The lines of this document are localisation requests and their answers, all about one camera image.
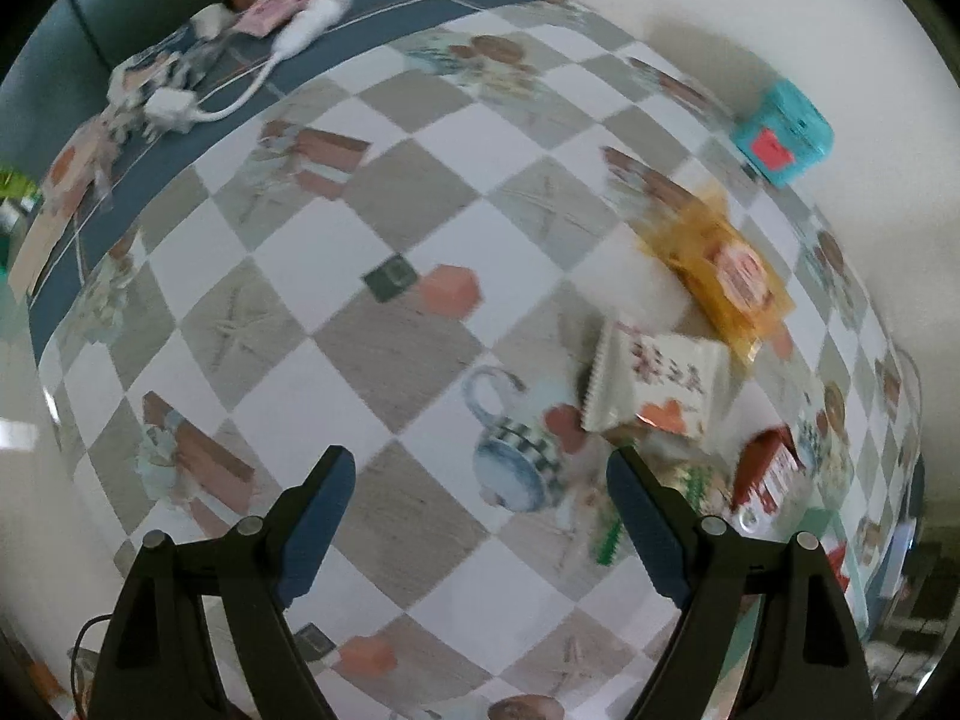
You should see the crumpled printed cloth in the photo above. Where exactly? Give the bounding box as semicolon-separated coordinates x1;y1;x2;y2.
41;4;233;218

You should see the white charger with cable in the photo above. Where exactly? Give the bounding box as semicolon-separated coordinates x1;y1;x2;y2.
142;0;353;136

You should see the small red snack packet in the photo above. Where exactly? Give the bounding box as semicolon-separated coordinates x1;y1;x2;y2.
729;426;809;537

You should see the white printed snack packet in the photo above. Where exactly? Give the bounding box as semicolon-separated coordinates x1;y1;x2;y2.
581;319;730;458

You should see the checkered printed tablecloth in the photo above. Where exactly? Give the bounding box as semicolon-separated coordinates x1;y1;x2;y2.
26;0;927;720

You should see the bright green object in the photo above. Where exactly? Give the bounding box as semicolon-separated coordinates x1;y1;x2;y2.
0;165;38;205

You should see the thin black cable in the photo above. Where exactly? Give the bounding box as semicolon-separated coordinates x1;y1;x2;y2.
69;613;115;717

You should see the pink card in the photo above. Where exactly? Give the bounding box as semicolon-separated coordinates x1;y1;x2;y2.
232;0;312;38

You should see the green snack packet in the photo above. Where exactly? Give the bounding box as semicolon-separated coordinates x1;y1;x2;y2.
577;457;732;567

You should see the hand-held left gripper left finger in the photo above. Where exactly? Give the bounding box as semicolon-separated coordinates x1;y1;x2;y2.
88;445;356;720

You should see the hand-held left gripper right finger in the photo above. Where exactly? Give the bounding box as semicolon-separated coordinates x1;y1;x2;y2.
606;446;875;720

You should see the dark teal chair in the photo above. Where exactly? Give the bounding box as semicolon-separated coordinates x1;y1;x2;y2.
0;0;226;136

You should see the yellow snack packet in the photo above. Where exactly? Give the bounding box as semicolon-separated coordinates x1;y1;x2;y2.
636;187;796;365

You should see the teal box with red label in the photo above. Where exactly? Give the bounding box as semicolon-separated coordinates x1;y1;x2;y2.
731;77;835;190

